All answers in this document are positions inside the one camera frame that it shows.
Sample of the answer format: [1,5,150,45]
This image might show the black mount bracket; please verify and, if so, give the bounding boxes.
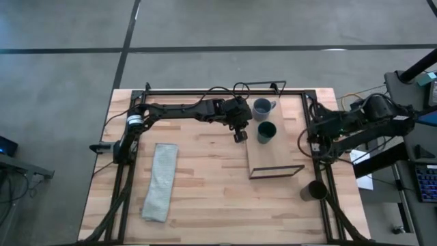
[89,142,114,154]

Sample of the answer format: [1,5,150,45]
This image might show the white paper sheet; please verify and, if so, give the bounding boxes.
[348,149,375,191]

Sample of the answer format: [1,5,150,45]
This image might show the wooden shelf black frame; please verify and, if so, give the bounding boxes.
[241,81,306,180]

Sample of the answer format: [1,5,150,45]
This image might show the grey mug with handle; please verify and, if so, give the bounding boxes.
[251,98,277,122]

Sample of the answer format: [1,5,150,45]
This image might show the backlit black keyboard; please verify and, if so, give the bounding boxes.
[414,163,437,204]

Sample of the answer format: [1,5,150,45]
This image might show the dark green cup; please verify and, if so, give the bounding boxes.
[256,120,278,145]

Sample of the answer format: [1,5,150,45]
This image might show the black device blue light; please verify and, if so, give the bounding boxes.
[0,135,19,157]

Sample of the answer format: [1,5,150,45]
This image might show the black cylinder cup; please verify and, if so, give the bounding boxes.
[299,180,328,202]

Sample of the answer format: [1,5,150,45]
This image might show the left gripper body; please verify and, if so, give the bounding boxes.
[229,98,254,131]

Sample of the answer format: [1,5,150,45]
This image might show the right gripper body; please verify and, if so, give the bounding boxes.
[325,108,365,140]

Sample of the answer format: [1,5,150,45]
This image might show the yellow cable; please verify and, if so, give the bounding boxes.
[336,90,369,111]

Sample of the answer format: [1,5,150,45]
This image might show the black triangular stand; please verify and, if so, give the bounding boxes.
[413,144,435,160]

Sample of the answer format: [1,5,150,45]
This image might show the black aluminium rig frame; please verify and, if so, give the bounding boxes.
[73,81,369,246]

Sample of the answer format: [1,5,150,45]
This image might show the blue-screen monitor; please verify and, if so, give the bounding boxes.
[414,108,437,128]

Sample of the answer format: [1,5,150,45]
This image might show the black desk crossbar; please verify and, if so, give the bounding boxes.
[353,141,410,179]

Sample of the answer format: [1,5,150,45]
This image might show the black pole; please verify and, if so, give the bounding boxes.
[398,47,437,84]

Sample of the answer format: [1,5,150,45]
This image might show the grey folded towel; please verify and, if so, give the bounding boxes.
[141,143,180,223]

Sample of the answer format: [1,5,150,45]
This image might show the teal box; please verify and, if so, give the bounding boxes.
[418,70,437,87]

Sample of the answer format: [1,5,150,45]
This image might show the grey metal stand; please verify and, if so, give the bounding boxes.
[0,152,55,180]

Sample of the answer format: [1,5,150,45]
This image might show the grey side desk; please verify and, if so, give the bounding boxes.
[384,70,437,246]

